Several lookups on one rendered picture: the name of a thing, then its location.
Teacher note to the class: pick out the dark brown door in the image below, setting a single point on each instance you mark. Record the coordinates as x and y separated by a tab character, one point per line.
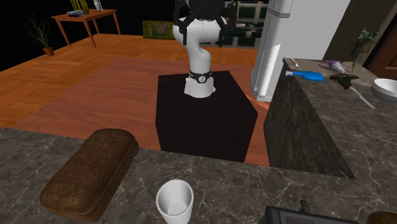
386	52

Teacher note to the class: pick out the purple and white bottle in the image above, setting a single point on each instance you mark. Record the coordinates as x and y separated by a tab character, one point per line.
336	66

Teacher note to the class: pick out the blue dish brush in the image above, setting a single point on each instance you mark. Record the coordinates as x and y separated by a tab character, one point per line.
307	75

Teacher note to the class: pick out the grey knife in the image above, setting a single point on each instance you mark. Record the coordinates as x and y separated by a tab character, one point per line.
363	97

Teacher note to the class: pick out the potted grass plant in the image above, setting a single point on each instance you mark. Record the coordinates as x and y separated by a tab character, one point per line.
42	34

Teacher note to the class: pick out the wooden side table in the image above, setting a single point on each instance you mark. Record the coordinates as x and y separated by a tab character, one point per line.
93	15

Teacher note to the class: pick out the green metal figure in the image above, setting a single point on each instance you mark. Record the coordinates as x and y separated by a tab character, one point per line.
363	43

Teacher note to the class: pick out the black robot stand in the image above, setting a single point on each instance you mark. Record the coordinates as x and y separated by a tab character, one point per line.
204	124

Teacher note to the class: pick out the small grey utensil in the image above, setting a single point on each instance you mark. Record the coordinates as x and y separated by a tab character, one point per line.
295	63

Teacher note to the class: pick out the dark green tool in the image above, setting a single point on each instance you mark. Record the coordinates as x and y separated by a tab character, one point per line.
343	80

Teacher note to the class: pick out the dark gridded window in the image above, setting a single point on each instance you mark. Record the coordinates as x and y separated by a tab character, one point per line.
251	21

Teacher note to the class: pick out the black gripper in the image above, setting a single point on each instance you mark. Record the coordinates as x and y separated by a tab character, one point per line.
203	7

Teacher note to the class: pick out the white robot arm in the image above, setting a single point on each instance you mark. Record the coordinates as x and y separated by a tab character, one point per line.
198	56

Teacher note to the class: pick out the brown rounded object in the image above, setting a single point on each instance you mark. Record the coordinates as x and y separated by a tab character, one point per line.
383	218

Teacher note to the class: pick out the white refrigerator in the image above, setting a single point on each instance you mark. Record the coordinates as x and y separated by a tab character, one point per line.
297	31

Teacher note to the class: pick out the green patterned cushion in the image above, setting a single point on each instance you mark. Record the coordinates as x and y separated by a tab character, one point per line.
152	31

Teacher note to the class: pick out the white bowl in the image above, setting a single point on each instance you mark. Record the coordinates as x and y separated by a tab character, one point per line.
384	90

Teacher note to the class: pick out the white cup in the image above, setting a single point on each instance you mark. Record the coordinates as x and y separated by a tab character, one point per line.
173	195

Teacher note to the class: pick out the brown bread loaf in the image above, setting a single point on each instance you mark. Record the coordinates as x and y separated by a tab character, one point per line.
90	173

